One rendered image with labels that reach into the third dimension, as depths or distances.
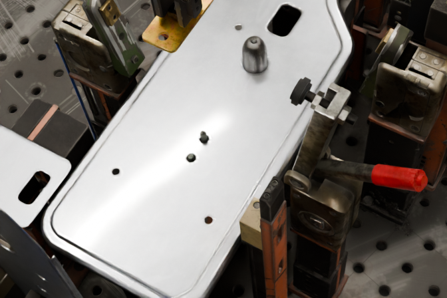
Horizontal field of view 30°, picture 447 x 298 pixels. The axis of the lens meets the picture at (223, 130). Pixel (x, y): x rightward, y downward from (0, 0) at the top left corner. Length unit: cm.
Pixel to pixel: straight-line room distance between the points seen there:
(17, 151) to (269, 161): 31
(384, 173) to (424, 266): 45
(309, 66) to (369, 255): 34
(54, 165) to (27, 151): 4
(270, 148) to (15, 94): 60
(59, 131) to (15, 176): 9
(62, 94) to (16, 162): 42
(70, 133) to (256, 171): 25
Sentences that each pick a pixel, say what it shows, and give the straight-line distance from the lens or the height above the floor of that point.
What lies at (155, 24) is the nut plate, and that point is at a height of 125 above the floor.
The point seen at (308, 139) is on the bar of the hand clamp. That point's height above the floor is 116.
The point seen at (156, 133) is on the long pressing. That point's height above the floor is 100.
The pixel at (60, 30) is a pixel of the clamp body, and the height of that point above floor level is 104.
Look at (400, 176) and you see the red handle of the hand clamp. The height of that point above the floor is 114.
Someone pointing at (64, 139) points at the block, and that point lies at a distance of 107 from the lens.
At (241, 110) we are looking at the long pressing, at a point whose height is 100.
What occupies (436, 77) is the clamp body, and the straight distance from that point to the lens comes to 98.
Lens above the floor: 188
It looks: 60 degrees down
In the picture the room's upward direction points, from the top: 8 degrees counter-clockwise
